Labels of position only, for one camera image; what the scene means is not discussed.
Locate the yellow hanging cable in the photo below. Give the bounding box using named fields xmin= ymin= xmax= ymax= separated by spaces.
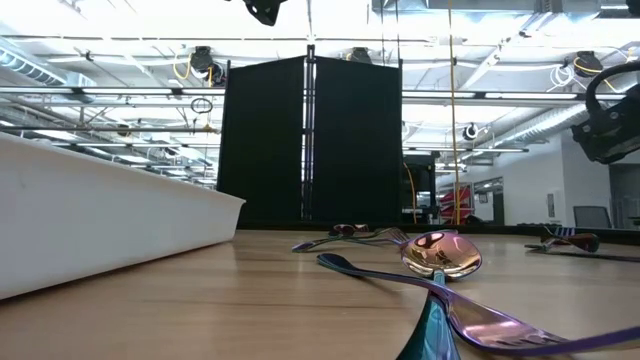
xmin=447 ymin=0 xmax=462 ymax=226

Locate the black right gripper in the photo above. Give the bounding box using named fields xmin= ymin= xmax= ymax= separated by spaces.
xmin=571 ymin=99 xmax=640 ymax=165

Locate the black room divider screen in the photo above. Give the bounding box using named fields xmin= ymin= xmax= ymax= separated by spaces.
xmin=216 ymin=44 xmax=404 ymax=227

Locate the black cabinet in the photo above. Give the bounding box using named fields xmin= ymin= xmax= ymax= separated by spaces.
xmin=402 ymin=153 xmax=440 ymax=225

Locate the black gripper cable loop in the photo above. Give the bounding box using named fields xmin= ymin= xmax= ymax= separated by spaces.
xmin=584 ymin=60 xmax=640 ymax=115

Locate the silver ceiling air duct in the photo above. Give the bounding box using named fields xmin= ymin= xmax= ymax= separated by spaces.
xmin=487 ymin=99 xmax=609 ymax=149
xmin=0 ymin=47 xmax=96 ymax=104

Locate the white plastic cutlery tray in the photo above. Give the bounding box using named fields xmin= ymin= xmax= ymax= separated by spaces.
xmin=0 ymin=132 xmax=246 ymax=301

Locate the yellow cable on cabinet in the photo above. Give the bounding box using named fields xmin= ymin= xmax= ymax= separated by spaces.
xmin=403 ymin=160 xmax=419 ymax=224

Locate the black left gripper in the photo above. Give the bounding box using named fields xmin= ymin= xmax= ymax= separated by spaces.
xmin=242 ymin=0 xmax=290 ymax=27

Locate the rack with red bins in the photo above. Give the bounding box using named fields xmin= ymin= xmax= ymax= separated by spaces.
xmin=438 ymin=180 xmax=475 ymax=226

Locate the hanging black cable ring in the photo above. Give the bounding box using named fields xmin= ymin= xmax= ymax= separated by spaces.
xmin=189 ymin=96 xmax=215 ymax=115

